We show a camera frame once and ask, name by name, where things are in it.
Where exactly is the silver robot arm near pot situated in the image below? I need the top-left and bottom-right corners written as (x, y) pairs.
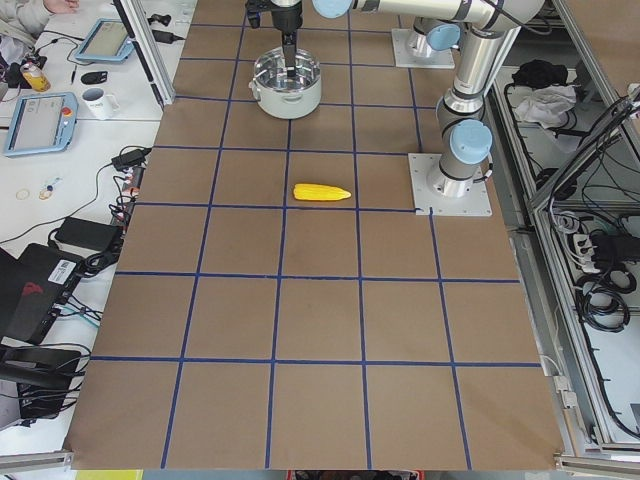
top-left (313, 1), bottom-right (543, 198)

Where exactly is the black gripper body over pot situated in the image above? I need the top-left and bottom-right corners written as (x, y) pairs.
top-left (271, 0), bottom-right (303, 32)

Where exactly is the black laptop with red logo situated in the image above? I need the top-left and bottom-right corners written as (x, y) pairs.
top-left (1, 243), bottom-right (84, 345)

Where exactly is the aluminium frame post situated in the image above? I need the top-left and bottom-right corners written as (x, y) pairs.
top-left (113, 0), bottom-right (175, 109)

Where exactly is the yellow corn cob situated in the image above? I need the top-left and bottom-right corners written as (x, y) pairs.
top-left (293, 183), bottom-right (352, 202)

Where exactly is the coiled black cable bundle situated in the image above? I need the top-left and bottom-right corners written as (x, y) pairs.
top-left (574, 269), bottom-right (632, 332)

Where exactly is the yellow drink can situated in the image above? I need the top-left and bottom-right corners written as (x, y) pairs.
top-left (20, 62), bottom-right (51, 92)

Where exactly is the black power adapter brick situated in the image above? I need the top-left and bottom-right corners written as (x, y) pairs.
top-left (47, 217), bottom-right (123, 252)

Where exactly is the black and white cloth pile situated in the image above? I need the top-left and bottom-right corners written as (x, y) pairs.
top-left (512, 59), bottom-right (577, 129)

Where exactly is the white mug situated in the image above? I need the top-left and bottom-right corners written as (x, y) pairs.
top-left (82, 87), bottom-right (120, 120)

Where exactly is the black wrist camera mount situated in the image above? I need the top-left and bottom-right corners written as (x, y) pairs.
top-left (245, 0), bottom-right (272, 29)

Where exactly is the blue teach pendant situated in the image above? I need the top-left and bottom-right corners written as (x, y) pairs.
top-left (74, 18), bottom-right (134, 63)
top-left (3, 92), bottom-right (78, 157)

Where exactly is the blue teach pendant far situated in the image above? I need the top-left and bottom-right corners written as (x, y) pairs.
top-left (74, 18), bottom-right (134, 63)

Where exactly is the blue teach pendant near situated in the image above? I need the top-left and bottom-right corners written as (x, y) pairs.
top-left (3, 92), bottom-right (78, 157)

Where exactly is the power strip with plugs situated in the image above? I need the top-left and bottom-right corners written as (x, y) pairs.
top-left (109, 166), bottom-right (145, 227)

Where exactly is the white electric cooking pot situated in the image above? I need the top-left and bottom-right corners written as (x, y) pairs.
top-left (249, 47), bottom-right (322, 119)

